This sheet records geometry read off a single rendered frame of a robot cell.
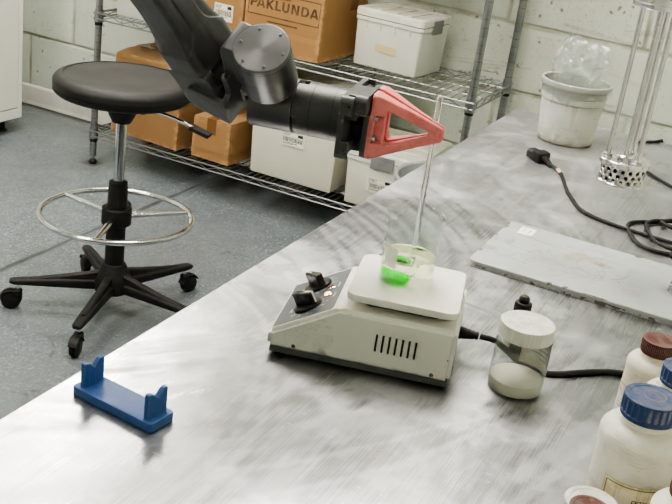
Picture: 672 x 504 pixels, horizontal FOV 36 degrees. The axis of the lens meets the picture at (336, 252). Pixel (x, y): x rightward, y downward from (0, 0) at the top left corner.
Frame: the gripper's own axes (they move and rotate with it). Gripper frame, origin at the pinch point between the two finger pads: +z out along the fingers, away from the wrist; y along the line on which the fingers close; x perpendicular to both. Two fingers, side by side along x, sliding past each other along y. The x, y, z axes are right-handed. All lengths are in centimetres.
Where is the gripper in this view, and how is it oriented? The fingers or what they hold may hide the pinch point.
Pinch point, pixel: (435, 133)
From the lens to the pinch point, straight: 107.1
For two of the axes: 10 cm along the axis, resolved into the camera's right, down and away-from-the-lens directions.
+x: -1.3, 9.2, 3.8
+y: 2.6, -3.4, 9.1
